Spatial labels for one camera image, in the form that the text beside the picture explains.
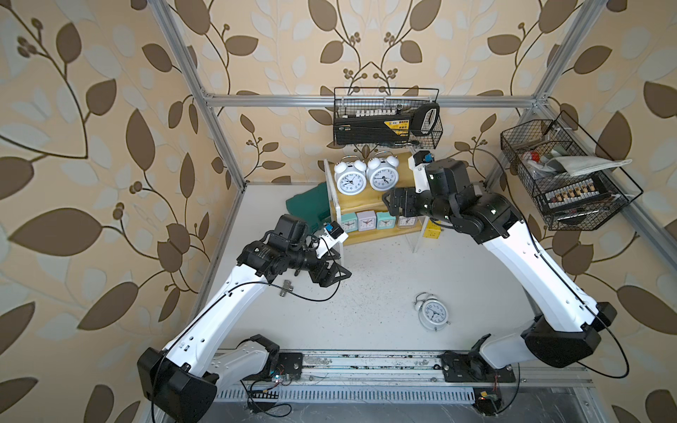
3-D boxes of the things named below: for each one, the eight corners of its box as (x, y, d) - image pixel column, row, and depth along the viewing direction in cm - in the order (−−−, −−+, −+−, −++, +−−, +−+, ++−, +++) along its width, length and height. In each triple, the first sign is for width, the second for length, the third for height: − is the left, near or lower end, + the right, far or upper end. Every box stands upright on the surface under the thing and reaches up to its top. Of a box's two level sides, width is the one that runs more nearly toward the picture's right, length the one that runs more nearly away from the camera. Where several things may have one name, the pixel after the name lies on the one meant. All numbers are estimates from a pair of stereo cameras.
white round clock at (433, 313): (418, 331, 82) (420, 327, 79) (412, 296, 89) (414, 292, 86) (447, 331, 82) (451, 327, 79) (439, 296, 89) (442, 292, 86)
